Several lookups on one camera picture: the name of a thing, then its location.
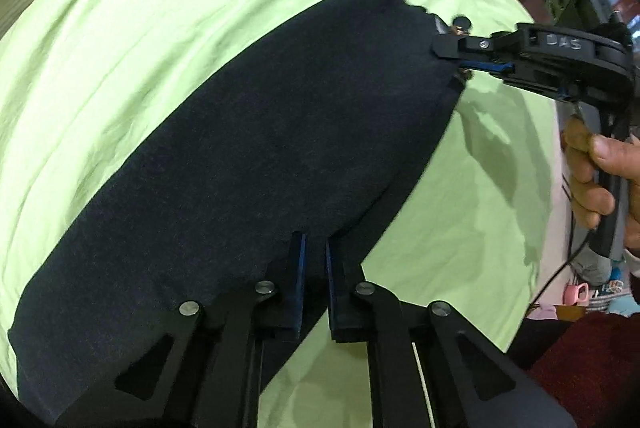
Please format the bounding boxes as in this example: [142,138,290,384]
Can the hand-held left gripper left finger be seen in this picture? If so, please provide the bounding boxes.
[55,231,307,428]

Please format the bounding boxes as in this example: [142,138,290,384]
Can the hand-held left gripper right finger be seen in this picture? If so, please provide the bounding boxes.
[325,236,579,428]

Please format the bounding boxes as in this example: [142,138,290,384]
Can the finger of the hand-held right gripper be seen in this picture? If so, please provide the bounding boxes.
[454,60,517,83]
[431,14,496,59]

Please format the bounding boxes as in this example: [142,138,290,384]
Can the dark navy pants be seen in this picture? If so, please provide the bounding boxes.
[7,0,462,427]

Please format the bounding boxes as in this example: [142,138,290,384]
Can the person's right hand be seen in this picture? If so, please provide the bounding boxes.
[561,115,640,231]

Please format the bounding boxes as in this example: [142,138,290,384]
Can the pink cup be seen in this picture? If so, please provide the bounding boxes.
[563,284,591,307]

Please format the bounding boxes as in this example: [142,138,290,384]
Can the person's dark red clothing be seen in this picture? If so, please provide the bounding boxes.
[529,312,640,428]

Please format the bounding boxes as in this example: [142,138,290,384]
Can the light green bed sheet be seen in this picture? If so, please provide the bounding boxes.
[0,0,560,428]

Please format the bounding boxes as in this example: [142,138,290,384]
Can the black cable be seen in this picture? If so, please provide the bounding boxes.
[531,172,587,309]

